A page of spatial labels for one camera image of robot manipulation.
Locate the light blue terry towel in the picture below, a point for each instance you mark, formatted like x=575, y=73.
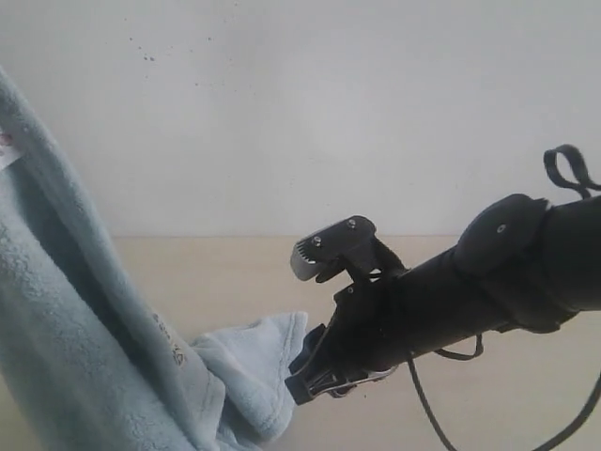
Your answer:
x=91, y=365

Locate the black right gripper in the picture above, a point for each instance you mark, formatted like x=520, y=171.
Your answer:
x=366, y=340

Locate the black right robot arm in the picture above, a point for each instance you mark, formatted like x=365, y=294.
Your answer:
x=521, y=264

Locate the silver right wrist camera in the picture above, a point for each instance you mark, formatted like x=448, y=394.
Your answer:
x=348, y=245

